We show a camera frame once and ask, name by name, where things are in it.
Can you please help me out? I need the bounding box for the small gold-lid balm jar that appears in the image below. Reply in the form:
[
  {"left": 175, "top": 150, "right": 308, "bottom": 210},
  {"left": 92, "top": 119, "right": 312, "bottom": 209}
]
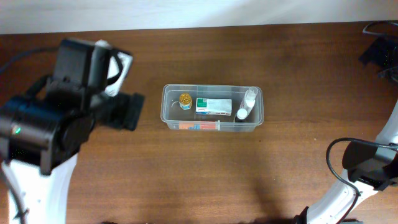
[{"left": 179, "top": 93, "right": 193, "bottom": 110}]

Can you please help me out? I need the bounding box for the orange effervescent tablet tube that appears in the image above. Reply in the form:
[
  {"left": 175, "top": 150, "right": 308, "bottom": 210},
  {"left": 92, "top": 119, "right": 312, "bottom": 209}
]
[{"left": 178, "top": 121, "right": 220, "bottom": 131}]

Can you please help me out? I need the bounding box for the white green medicine box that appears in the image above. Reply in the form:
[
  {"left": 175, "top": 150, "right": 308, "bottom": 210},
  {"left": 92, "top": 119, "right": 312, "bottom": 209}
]
[{"left": 195, "top": 98, "right": 232, "bottom": 116}]

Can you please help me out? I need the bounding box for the black tube white cap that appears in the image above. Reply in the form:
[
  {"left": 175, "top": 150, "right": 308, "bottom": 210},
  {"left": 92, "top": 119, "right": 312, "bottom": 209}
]
[{"left": 234, "top": 108, "right": 248, "bottom": 123}]

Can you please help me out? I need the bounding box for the white calamine lotion bottle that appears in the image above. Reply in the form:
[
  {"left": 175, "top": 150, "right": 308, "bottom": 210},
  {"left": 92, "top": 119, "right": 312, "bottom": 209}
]
[{"left": 239, "top": 86, "right": 259, "bottom": 114}]

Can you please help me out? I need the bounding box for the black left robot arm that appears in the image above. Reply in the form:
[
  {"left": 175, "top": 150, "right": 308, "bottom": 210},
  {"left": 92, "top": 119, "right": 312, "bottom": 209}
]
[{"left": 1, "top": 39, "right": 144, "bottom": 223}]

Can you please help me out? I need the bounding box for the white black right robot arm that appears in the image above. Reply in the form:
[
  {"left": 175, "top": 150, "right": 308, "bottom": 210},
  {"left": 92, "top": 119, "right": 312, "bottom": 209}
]
[{"left": 292, "top": 108, "right": 397, "bottom": 224}]

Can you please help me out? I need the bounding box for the clear plastic container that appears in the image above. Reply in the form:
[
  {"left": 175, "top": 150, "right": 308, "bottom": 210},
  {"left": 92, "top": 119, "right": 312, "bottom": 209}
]
[{"left": 160, "top": 84, "right": 264, "bottom": 132}]

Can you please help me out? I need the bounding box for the black left camera cable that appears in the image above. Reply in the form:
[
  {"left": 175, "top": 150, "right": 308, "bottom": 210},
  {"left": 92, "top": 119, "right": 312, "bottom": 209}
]
[{"left": 0, "top": 46, "right": 124, "bottom": 224}]

